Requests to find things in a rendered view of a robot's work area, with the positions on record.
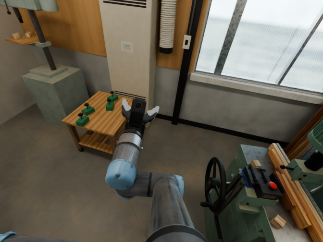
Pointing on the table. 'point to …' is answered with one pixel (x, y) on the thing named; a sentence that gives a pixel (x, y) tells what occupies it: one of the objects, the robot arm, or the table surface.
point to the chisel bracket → (304, 172)
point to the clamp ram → (276, 182)
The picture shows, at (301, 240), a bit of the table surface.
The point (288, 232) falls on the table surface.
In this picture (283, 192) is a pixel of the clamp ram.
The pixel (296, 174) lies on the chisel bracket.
